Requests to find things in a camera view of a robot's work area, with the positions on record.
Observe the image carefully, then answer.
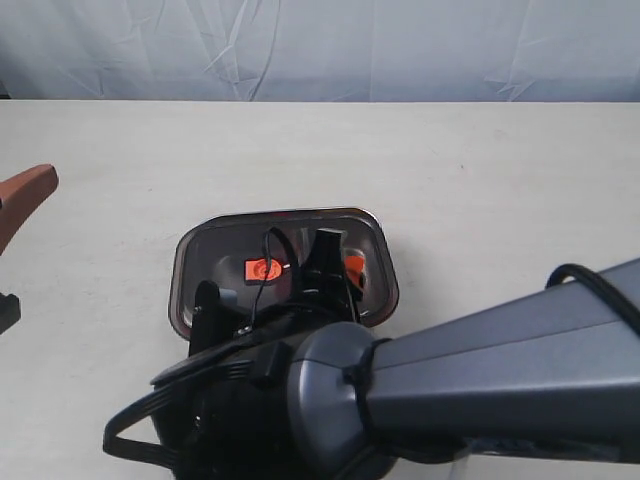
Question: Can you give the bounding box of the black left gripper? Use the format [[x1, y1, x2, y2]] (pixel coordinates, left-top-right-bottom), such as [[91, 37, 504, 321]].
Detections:
[[0, 164, 59, 334]]

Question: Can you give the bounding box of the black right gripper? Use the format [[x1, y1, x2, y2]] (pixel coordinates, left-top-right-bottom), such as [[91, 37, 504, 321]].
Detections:
[[249, 227, 366, 326]]

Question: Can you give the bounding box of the dark transparent lid orange seal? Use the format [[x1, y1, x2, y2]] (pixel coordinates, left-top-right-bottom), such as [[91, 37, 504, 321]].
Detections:
[[168, 207, 399, 339]]

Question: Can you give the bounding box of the steel two-compartment lunch box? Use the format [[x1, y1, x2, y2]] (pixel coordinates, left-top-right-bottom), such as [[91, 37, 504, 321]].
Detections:
[[235, 303, 339, 335]]

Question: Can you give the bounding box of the blue-grey backdrop cloth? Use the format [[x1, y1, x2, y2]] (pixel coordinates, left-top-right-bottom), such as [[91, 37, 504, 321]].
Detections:
[[1, 1, 639, 102]]

